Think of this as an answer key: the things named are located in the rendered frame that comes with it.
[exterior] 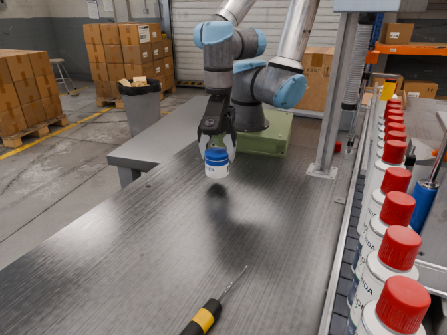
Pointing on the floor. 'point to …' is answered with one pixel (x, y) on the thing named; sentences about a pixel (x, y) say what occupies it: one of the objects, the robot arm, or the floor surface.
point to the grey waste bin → (142, 111)
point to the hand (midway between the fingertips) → (217, 158)
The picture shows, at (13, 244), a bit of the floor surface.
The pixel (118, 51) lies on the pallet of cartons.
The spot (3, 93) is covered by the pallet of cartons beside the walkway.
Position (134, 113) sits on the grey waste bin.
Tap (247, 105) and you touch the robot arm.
